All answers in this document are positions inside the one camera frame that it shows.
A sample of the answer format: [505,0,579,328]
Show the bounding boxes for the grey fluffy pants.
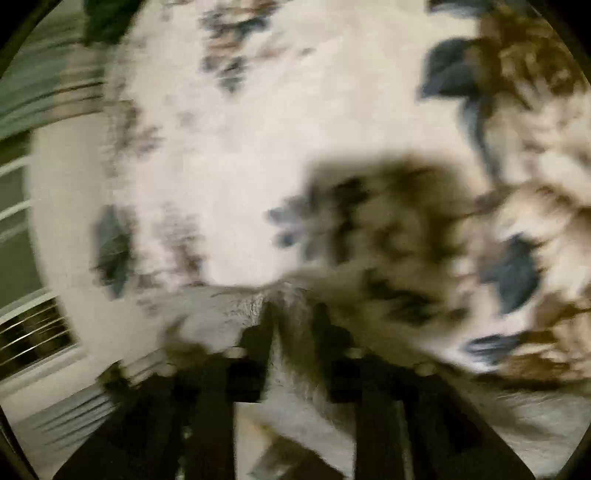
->
[157,283,589,479]

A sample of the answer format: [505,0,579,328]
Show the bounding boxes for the floral white brown blanket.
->
[95,1,590,385]

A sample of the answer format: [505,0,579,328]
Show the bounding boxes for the grey curtain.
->
[1,22,110,139]

